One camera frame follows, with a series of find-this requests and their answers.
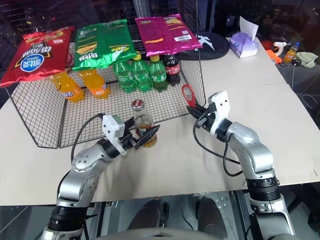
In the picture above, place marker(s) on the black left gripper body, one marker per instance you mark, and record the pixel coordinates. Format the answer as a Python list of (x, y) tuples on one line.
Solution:
[(130, 142)]

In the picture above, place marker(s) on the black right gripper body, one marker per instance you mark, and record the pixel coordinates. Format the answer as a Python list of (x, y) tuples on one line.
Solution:
[(207, 116)]

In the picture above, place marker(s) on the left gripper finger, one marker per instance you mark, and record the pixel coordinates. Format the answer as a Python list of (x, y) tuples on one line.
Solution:
[(148, 136), (130, 124)]

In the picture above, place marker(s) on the glass bottle with red cap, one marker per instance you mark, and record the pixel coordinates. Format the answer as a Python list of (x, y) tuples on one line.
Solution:
[(142, 120)]

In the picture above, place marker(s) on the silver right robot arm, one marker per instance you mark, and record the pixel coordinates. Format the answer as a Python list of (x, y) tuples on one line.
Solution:
[(252, 150)]

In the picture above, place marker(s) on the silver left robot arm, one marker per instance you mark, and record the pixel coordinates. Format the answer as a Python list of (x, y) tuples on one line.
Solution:
[(82, 162)]

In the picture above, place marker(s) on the black cola bottle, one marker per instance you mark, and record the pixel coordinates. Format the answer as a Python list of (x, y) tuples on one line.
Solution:
[(172, 70)]

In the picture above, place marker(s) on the green soda bottle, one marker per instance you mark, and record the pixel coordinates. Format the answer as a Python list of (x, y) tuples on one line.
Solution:
[(158, 75), (141, 73), (123, 77)]

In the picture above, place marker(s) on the orange soda bottle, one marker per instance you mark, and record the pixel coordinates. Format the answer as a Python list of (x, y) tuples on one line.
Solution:
[(96, 83), (68, 88)]

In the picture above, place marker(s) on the small orange drink bottle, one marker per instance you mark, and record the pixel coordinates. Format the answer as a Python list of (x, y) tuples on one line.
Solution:
[(290, 55)]

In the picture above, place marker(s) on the dark rounded shape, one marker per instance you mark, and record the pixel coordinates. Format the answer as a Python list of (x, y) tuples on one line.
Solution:
[(150, 215), (212, 217)]

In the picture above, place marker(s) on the purple tissue pack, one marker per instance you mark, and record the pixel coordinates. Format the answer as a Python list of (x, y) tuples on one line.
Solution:
[(243, 45)]

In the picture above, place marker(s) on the magenta chip bag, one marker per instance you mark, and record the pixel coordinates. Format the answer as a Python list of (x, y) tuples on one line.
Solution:
[(167, 35)]

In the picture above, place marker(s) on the green chip bag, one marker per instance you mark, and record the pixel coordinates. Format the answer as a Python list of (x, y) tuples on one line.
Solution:
[(100, 47)]

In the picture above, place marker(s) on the orange plastic tool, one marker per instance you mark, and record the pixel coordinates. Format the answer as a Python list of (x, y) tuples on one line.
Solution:
[(274, 56)]

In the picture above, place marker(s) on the grey robot torso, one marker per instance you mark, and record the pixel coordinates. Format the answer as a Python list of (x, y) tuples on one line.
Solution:
[(150, 235)]

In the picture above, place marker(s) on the white glue gun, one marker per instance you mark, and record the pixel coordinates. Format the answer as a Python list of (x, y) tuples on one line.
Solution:
[(281, 45)]

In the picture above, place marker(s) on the red chip bag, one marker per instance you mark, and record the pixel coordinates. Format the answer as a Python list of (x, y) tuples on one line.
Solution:
[(37, 57)]

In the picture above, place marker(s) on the green cloth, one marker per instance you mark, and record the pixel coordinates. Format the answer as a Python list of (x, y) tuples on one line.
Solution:
[(307, 59)]

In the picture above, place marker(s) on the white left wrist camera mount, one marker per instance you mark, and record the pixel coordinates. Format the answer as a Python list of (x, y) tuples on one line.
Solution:
[(112, 127)]

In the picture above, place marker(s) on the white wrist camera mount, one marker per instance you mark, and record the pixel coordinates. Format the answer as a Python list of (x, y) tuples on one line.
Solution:
[(221, 102), (112, 127)]

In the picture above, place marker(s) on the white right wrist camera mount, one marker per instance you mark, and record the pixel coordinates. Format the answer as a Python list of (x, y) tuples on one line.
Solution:
[(221, 102)]

